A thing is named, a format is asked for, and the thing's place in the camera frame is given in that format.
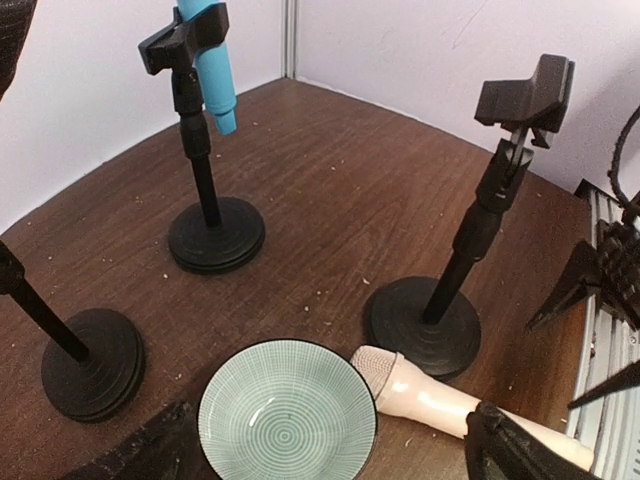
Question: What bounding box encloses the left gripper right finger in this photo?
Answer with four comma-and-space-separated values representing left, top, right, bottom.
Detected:
464, 401, 595, 479

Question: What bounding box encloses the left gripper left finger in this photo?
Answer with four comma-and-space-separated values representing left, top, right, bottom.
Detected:
64, 402, 200, 479

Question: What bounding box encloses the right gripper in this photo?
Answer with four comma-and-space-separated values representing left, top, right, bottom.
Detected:
526, 204, 640, 410

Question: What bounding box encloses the black microphone stand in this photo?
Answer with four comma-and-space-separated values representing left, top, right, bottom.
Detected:
1, 244, 146, 424
138, 6, 266, 275
364, 54, 575, 380

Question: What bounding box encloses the pink toy microphone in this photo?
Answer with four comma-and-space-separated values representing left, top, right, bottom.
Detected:
350, 345, 594, 471

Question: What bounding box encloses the blue toy microphone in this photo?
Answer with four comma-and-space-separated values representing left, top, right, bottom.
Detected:
177, 0, 237, 135

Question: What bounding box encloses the green ceramic bowl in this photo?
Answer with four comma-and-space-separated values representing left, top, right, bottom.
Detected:
197, 338, 378, 479

